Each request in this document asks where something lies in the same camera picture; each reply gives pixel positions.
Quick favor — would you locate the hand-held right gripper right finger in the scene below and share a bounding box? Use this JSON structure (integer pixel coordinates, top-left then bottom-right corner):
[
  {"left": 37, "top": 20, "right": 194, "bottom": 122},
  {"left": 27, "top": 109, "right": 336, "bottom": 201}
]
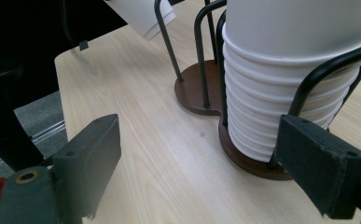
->
[{"left": 275, "top": 114, "right": 361, "bottom": 220}]

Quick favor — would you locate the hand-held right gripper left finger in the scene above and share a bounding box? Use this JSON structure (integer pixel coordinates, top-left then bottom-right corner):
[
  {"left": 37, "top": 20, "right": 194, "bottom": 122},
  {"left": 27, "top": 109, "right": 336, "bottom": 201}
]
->
[{"left": 51, "top": 113, "right": 122, "bottom": 224}]

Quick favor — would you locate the stack of white paper cups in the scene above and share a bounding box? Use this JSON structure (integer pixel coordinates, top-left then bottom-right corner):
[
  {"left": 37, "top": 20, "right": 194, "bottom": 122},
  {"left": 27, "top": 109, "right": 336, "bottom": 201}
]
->
[{"left": 221, "top": 0, "right": 361, "bottom": 163}]

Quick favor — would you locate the black wire cup rack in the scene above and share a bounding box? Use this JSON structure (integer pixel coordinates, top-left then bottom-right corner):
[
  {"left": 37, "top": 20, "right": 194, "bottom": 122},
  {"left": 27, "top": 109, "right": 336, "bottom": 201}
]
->
[{"left": 154, "top": 0, "right": 361, "bottom": 182}]

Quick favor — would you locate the single white paper cup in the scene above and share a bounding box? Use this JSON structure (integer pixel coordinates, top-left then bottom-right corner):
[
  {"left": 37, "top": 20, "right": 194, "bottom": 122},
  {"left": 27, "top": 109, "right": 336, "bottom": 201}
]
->
[{"left": 105, "top": 0, "right": 177, "bottom": 42}]

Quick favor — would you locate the black stand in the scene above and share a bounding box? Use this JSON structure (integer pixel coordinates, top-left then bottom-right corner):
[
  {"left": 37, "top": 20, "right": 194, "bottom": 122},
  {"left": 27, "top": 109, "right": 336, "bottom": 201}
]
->
[{"left": 0, "top": 69, "right": 47, "bottom": 173}]

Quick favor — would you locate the metal floor rail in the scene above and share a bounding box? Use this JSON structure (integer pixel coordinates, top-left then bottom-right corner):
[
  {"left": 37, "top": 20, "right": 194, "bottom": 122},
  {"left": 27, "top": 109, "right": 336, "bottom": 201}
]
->
[{"left": 0, "top": 120, "right": 68, "bottom": 170}]

